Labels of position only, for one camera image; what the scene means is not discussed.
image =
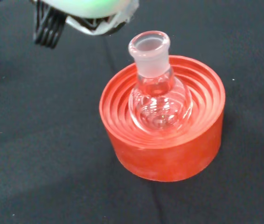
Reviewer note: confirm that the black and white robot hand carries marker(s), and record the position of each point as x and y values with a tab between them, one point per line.
87	9

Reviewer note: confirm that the clear round-bottom flask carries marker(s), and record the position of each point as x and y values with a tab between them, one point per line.
150	60

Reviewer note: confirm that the red round flask stand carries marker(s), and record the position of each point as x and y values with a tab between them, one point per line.
169	161

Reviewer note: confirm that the black bench cloth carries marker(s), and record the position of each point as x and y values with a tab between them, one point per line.
29	140

